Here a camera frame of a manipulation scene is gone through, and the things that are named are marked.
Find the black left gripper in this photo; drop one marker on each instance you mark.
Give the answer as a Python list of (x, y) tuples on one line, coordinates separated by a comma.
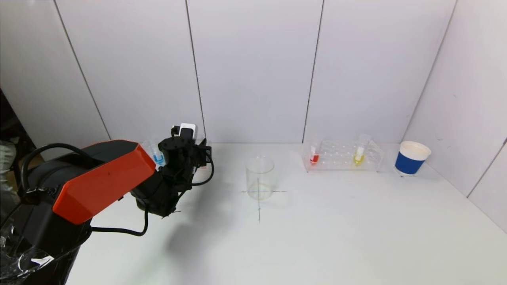
[(195, 162)]

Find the plastic wrapped black robot shoulder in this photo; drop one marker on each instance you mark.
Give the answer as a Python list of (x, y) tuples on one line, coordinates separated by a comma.
[(31, 245)]

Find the blue pigment test tube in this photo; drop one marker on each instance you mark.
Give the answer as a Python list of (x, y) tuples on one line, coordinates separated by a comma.
[(158, 159)]

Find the clear glass beaker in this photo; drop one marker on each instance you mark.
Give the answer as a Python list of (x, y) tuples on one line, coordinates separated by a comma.
[(253, 174)]

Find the clear acrylic test tube rack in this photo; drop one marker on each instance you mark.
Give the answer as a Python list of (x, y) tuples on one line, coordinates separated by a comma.
[(336, 159), (148, 149)]

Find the red pigment test tube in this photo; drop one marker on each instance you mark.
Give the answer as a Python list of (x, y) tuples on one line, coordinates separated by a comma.
[(314, 159)]

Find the yellow pigment test tube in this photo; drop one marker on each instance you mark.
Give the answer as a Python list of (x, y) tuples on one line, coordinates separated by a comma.
[(358, 159)]

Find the white paper cup blue sleeve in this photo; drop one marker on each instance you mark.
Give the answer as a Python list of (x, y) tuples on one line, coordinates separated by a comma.
[(408, 164)]

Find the person in grey clothes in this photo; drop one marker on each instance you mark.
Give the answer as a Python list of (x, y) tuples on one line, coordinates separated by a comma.
[(6, 158)]

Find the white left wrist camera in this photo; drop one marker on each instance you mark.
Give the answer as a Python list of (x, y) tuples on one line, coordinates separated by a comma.
[(187, 128)]

